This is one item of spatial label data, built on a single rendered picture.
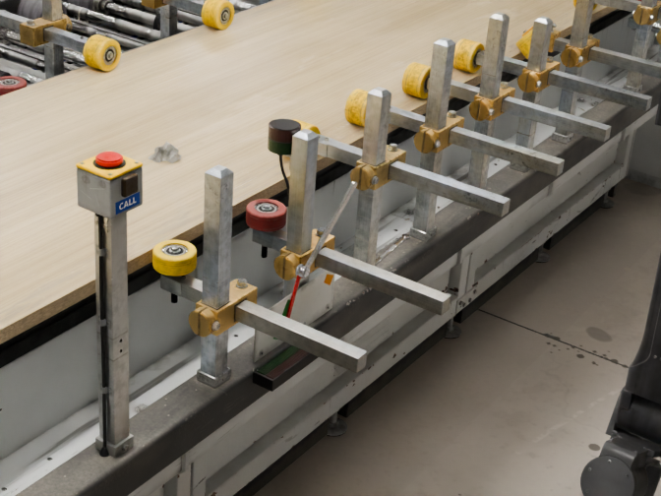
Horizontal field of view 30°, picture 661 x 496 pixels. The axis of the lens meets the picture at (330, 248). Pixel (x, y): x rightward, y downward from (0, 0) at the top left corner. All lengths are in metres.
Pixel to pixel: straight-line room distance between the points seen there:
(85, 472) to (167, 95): 1.17
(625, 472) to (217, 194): 0.98
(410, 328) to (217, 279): 1.42
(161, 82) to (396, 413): 1.12
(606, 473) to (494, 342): 2.49
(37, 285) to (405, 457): 1.40
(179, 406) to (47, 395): 0.24
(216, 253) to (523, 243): 2.05
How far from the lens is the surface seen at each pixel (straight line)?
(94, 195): 1.84
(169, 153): 2.64
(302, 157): 2.26
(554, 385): 3.65
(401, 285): 2.29
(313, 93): 3.02
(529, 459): 3.34
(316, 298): 2.43
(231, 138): 2.74
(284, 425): 3.07
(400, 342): 3.42
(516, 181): 3.15
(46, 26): 3.23
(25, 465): 2.22
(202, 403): 2.21
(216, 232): 2.10
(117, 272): 1.91
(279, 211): 2.42
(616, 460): 1.32
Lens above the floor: 1.99
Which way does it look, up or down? 28 degrees down
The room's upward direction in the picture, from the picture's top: 4 degrees clockwise
